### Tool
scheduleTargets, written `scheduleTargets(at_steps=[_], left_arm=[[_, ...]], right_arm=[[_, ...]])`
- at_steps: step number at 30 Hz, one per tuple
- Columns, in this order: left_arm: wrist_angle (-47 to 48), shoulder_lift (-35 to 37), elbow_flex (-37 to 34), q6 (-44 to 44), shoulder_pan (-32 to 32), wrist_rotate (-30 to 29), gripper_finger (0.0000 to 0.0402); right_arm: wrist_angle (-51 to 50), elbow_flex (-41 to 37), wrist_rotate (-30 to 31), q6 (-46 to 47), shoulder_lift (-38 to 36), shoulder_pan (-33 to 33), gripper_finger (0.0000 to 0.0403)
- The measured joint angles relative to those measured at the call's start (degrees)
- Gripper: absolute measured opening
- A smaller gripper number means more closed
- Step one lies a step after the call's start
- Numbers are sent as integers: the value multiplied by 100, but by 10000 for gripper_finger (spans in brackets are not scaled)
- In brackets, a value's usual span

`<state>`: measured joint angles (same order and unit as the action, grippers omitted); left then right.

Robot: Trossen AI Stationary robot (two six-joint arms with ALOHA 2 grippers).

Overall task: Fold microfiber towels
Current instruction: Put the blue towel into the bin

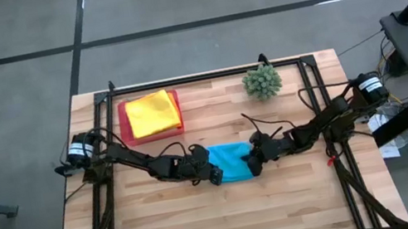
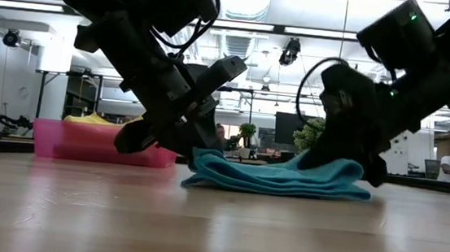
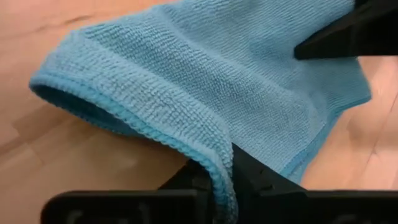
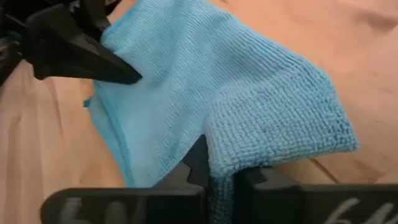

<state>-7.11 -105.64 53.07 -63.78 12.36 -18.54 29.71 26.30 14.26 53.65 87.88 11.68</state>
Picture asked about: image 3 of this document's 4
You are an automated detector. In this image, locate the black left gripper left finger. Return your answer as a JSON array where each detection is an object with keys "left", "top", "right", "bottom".
[{"left": 40, "top": 160, "right": 215, "bottom": 224}]

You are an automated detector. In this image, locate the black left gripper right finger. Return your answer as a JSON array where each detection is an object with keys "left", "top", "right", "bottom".
[{"left": 231, "top": 143, "right": 398, "bottom": 224}]

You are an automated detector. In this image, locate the blue microfiber towel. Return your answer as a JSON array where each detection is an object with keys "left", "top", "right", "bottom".
[{"left": 29, "top": 0, "right": 373, "bottom": 224}]

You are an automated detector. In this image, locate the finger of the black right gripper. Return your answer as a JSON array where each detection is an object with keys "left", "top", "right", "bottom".
[{"left": 294, "top": 0, "right": 398, "bottom": 60}]

